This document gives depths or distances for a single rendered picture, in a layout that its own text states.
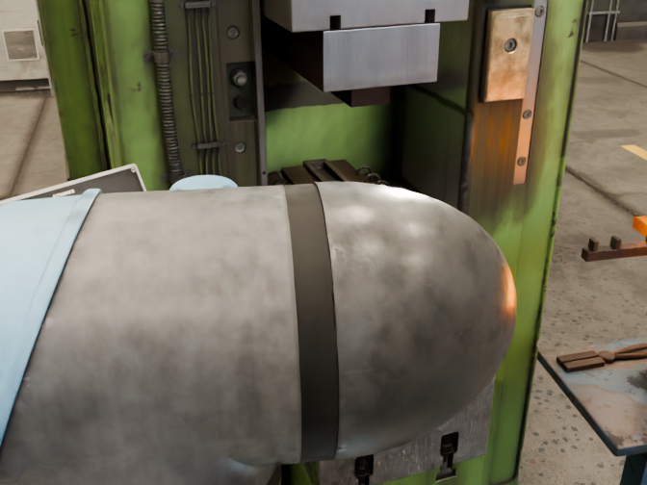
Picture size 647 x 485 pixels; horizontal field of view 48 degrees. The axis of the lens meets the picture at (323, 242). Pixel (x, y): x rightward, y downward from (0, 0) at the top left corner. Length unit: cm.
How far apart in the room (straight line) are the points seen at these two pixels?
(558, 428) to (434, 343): 225
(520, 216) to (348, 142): 44
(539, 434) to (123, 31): 179
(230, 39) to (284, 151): 50
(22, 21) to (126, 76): 533
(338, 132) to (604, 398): 82
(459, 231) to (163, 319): 12
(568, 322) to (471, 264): 276
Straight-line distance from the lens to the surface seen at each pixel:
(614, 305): 323
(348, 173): 161
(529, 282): 174
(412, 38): 122
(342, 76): 118
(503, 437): 199
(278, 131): 169
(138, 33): 124
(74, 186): 107
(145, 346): 26
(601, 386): 152
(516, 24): 146
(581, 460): 242
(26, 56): 661
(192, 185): 77
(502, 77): 146
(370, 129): 177
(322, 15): 115
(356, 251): 26
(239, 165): 133
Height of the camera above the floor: 157
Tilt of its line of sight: 26 degrees down
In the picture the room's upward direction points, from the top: straight up
